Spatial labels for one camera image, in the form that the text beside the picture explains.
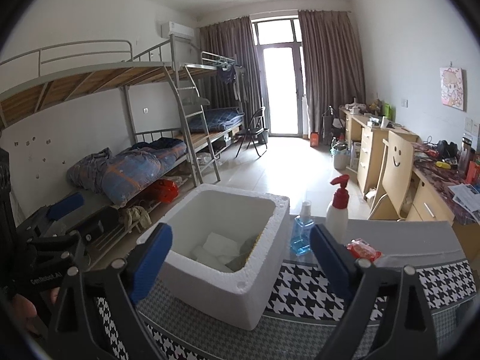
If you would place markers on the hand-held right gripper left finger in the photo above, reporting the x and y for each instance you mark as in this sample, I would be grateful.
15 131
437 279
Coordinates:
150 262

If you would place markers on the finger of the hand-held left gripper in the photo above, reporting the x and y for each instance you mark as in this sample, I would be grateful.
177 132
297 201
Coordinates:
97 227
65 204

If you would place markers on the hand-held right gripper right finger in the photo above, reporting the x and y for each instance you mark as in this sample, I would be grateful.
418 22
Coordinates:
330 266

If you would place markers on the white towel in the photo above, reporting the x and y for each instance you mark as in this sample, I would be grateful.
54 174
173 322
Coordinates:
217 245

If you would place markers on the white foam box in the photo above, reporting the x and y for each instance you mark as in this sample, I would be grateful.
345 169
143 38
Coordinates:
225 296

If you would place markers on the person's left hand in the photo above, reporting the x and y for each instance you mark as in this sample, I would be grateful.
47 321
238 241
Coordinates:
22 309

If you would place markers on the red snack packet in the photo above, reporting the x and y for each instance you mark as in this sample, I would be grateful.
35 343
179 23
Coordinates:
363 250

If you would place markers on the houndstooth tablecloth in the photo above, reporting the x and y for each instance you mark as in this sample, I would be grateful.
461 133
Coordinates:
300 288

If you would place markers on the blue liquid spray bottle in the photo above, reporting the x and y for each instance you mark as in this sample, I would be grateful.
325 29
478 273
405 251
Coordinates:
302 240

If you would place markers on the white pump lotion bottle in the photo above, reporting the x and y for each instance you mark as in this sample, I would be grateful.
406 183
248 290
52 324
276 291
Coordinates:
337 217

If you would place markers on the blue plaid quilt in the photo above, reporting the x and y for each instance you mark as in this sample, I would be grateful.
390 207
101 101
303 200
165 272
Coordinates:
127 172

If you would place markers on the red plastic bag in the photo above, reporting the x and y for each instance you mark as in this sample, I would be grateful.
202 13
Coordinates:
165 191

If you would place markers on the white bucket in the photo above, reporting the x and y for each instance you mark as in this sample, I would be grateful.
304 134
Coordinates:
340 159

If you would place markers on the wooden smiley face chair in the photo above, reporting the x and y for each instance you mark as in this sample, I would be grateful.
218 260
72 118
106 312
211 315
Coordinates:
397 180

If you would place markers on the wooden desk patterned top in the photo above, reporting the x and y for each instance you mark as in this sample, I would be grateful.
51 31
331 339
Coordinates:
431 198

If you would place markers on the metal bunk bed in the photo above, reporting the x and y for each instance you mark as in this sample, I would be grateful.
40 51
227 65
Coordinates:
210 69
75 82

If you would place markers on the wooden desk with drawers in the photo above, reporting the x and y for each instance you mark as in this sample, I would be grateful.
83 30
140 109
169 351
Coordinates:
369 150

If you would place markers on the orange box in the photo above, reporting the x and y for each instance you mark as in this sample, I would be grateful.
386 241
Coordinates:
314 139

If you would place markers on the black bag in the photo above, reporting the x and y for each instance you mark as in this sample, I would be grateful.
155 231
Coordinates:
330 123

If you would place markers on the small yellow object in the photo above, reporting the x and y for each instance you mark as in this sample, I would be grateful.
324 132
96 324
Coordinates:
442 164

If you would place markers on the printed papers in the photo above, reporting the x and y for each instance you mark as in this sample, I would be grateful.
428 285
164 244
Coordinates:
467 195

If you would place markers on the black folding chair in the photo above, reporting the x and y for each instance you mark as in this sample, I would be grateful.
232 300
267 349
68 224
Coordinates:
255 131

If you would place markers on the blue bedding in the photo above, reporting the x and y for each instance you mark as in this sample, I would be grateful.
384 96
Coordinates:
217 118

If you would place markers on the black headphones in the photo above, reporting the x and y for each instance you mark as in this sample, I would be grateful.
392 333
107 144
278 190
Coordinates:
446 149

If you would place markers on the green box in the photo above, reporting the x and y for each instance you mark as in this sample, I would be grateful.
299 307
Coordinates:
389 111

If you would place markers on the dark thermos bottle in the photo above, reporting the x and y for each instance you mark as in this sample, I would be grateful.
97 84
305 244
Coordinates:
466 153

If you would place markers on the glass balcony door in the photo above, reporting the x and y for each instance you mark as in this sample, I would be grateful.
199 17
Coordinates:
281 90

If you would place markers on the brown curtain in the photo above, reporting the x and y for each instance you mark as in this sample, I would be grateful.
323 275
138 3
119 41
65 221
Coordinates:
333 71
225 45

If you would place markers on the hanging dark clothes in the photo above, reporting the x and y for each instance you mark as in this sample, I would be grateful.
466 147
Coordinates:
228 78

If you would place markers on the white air conditioner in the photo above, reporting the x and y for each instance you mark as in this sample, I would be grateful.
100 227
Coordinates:
176 30

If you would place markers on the double wall socket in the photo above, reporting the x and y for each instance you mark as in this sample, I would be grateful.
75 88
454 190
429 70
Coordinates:
471 125

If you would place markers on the cartoon wall poster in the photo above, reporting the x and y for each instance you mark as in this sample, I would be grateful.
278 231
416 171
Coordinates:
453 89

